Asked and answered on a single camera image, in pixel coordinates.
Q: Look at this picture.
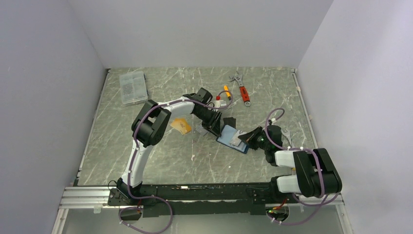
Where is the clear plastic screw box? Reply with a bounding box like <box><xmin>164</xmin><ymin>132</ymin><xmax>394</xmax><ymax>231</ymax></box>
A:
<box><xmin>119</xmin><ymin>71</ymin><xmax>149</xmax><ymax>105</ymax></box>

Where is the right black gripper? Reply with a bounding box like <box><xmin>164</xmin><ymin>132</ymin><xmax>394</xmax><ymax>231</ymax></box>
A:
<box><xmin>238</xmin><ymin>126</ymin><xmax>270</xmax><ymax>151</ymax></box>

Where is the blue leather card holder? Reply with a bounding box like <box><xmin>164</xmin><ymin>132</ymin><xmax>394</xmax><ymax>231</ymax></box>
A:
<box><xmin>216</xmin><ymin>125</ymin><xmax>249</xmax><ymax>154</ymax></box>

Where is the red handled adjustable wrench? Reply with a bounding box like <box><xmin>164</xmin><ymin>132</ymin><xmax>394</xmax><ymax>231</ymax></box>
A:
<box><xmin>229</xmin><ymin>73</ymin><xmax>251</xmax><ymax>107</ymax></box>

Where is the orange handled screwdriver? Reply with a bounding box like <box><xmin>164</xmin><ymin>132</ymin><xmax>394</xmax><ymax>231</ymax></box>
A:
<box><xmin>224</xmin><ymin>85</ymin><xmax>232</xmax><ymax>100</ymax></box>

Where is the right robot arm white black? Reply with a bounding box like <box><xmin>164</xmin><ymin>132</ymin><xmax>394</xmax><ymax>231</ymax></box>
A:
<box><xmin>238</xmin><ymin>125</ymin><xmax>342</xmax><ymax>202</ymax></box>

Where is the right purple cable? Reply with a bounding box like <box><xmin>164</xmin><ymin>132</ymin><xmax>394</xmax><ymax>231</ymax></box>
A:
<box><xmin>263</xmin><ymin>108</ymin><xmax>341</xmax><ymax>226</ymax></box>

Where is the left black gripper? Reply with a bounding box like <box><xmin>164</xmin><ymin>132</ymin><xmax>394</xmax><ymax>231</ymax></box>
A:
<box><xmin>194</xmin><ymin>108</ymin><xmax>223</xmax><ymax>137</ymax></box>

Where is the gold card stack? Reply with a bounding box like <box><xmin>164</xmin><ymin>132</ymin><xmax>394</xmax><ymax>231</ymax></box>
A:
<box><xmin>170</xmin><ymin>118</ymin><xmax>192</xmax><ymax>135</ymax></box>

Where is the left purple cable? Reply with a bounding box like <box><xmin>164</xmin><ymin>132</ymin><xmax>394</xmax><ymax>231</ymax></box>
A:
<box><xmin>118</xmin><ymin>90</ymin><xmax>234</xmax><ymax>234</ymax></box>

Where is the silver card stack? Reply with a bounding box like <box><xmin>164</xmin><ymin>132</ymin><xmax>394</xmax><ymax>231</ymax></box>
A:
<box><xmin>195</xmin><ymin>125</ymin><xmax>208</xmax><ymax>136</ymax></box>

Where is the black card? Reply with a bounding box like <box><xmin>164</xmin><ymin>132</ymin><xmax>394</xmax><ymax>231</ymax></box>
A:
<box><xmin>223</xmin><ymin>117</ymin><xmax>236</xmax><ymax>129</ymax></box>

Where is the purple cable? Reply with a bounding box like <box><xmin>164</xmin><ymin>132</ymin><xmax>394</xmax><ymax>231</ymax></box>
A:
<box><xmin>263</xmin><ymin>108</ymin><xmax>341</xmax><ymax>226</ymax></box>
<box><xmin>118</xmin><ymin>90</ymin><xmax>234</xmax><ymax>234</ymax></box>

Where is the aluminium frame rail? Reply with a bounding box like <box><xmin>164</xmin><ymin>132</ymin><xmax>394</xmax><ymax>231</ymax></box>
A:
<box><xmin>59</xmin><ymin>187</ymin><xmax>110</xmax><ymax>210</ymax></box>

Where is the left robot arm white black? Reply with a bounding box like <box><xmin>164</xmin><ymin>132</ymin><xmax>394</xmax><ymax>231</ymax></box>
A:
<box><xmin>116</xmin><ymin>88</ymin><xmax>222</xmax><ymax>205</ymax></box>

